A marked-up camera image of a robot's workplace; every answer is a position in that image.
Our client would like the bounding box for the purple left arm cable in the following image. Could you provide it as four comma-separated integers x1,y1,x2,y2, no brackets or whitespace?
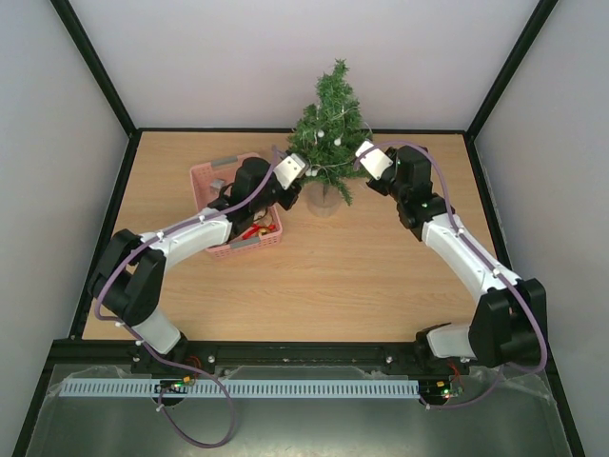
94,145,237,448

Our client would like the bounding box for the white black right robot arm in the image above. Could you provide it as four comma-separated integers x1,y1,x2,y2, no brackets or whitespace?
355,141,548,373

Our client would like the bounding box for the light blue slotted cable duct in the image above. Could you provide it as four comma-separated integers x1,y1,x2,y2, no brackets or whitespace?
58,378,420,399

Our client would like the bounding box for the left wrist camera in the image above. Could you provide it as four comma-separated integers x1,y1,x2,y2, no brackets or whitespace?
274,153,309,189

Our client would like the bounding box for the gold bell with red ribbon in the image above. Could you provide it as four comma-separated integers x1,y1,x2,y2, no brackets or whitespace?
241,223,278,240

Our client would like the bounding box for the pink perforated plastic basket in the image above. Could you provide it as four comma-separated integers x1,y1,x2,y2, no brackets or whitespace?
189,151,285,261

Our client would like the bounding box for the silver gift box ornament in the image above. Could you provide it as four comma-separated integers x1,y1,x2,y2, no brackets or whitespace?
208,178,226,194

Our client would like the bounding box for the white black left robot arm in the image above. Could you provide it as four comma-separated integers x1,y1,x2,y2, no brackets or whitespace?
88,153,309,354

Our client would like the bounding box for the black enclosure frame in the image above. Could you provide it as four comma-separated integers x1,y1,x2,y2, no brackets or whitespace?
12,1,584,456

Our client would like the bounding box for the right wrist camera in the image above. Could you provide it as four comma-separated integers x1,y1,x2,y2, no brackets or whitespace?
354,140,394,180

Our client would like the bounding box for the small green christmas tree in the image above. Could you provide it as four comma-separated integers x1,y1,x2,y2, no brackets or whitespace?
288,59,372,206

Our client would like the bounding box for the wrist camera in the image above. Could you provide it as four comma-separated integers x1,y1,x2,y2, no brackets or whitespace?
274,153,309,189
354,140,394,180

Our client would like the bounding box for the wooden tree stump base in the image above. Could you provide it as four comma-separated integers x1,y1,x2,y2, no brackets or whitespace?
305,182,343,218

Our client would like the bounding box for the clear fairy light string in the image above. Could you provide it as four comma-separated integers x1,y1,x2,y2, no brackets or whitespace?
297,92,375,180

